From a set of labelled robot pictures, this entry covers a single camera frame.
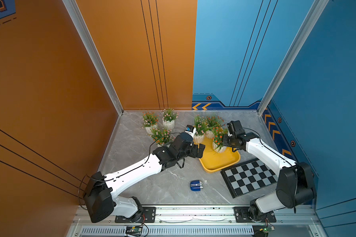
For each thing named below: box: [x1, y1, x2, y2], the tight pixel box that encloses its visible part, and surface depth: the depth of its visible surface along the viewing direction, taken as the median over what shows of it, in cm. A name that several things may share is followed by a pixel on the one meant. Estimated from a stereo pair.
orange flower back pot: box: [141, 111, 159, 135], surface depth 99 cm
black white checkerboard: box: [220, 158, 279, 199], surface depth 84 cm
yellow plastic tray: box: [198, 136, 241, 174], surface depth 94 cm
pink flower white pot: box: [193, 114, 211, 144], surface depth 96 cm
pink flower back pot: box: [161, 107, 180, 130], surface depth 107 cm
